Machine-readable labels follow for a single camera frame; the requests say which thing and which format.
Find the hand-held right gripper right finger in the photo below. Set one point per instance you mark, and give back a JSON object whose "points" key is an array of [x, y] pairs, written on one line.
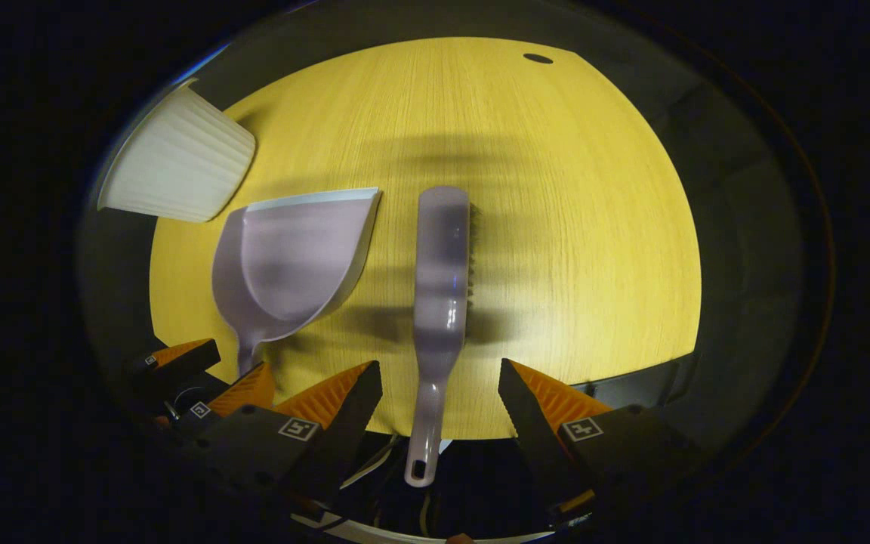
{"points": [[529, 431]]}

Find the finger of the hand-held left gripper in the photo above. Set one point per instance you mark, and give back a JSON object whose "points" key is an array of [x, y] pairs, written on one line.
{"points": [[246, 389], [182, 358]]}

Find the white ribbed garbage bin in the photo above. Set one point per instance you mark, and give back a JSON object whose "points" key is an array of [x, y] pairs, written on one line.
{"points": [[178, 162]]}

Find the pale purple small broom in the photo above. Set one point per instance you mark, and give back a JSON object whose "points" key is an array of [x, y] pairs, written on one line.
{"points": [[442, 287]]}

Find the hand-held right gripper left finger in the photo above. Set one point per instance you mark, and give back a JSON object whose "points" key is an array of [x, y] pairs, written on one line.
{"points": [[344, 431]]}

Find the pale purple dustpan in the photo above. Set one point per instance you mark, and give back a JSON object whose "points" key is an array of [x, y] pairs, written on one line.
{"points": [[291, 264]]}

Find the wooden desktop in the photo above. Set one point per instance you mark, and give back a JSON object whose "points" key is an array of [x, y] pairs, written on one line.
{"points": [[593, 227]]}

